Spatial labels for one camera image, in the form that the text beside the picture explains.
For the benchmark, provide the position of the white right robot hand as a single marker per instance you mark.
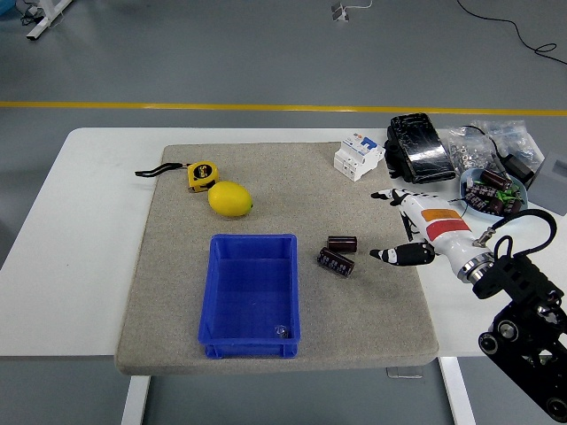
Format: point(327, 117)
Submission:
point(443, 230)

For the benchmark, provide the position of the dark brown cylindrical battery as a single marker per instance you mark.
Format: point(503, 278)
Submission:
point(342, 244)

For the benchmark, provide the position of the black printed cylindrical battery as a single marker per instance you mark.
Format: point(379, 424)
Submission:
point(336, 261)

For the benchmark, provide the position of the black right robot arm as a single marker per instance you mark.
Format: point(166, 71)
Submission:
point(514, 274)

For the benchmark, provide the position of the grey box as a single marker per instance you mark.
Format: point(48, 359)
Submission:
point(551, 181)

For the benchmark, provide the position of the blue plastic box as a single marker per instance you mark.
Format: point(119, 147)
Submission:
point(248, 288)

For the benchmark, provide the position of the light blue bowl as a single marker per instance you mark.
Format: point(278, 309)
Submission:
point(464, 182)

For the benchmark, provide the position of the large brown capacitor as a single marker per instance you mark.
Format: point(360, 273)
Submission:
point(494, 179)

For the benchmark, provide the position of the clear bag of nuts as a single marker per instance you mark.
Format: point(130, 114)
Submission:
point(465, 152)

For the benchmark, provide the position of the black glossy device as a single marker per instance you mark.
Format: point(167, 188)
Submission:
point(421, 146)

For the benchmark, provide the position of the black power adapter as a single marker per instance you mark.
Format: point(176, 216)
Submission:
point(518, 166)

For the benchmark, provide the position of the white circuit breaker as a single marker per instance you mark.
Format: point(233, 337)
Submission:
point(354, 159)

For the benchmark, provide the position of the clear bag of screws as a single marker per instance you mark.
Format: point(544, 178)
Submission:
point(514, 135)

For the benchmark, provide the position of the grey-brown mat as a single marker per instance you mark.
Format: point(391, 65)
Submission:
point(310, 199)

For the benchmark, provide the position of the white table leg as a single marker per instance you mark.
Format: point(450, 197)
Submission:
point(458, 394)
point(135, 398)

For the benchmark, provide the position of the small metal screw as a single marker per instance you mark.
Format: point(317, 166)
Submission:
point(280, 330)

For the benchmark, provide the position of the yellow lemon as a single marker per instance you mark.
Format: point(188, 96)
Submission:
point(230, 199)

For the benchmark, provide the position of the yellow tape measure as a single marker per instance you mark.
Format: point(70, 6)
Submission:
point(202, 175)

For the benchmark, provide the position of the clear plastic bracket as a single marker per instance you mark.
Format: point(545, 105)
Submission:
point(405, 375)

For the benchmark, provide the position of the white desk frame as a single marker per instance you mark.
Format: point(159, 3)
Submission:
point(44, 22)

